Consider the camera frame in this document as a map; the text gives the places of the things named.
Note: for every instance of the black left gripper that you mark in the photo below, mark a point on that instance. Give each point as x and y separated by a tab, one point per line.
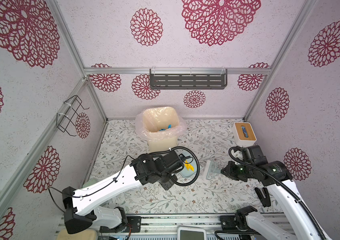
173	178

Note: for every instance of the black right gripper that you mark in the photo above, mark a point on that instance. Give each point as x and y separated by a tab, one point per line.
228	172

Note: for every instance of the yellow paper scrap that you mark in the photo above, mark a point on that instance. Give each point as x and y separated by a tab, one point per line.
188	166

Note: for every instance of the cream trash bin with bag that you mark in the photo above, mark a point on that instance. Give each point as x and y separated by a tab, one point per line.
160	127

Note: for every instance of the blue paper scrap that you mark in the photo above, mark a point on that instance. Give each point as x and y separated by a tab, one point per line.
165	128

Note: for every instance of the pale blue plastic dustpan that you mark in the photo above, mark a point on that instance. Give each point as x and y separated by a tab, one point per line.
184	172

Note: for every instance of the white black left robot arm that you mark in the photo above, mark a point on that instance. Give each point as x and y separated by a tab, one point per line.
83	207

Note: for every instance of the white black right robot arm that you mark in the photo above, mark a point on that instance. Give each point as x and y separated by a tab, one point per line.
247	222

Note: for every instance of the white tissue box wooden lid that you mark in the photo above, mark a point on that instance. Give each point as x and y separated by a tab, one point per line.
244	135

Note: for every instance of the black brush holder stand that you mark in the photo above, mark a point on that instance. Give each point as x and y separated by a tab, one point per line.
263	196

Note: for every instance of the white digital clock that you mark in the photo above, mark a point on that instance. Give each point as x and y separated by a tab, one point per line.
191	233

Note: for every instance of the pale green soap bar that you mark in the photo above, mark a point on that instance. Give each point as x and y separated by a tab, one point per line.
90	182

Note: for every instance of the cream sponge block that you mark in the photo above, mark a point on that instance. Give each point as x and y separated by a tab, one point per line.
83	235

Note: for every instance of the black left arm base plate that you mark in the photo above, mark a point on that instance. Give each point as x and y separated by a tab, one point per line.
129	224

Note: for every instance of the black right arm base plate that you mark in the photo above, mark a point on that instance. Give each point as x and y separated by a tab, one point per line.
236	222

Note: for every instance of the dark grey wall shelf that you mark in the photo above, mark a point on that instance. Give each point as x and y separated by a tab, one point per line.
190	81

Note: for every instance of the black wire wall rack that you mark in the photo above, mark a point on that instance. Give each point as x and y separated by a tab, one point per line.
74	121

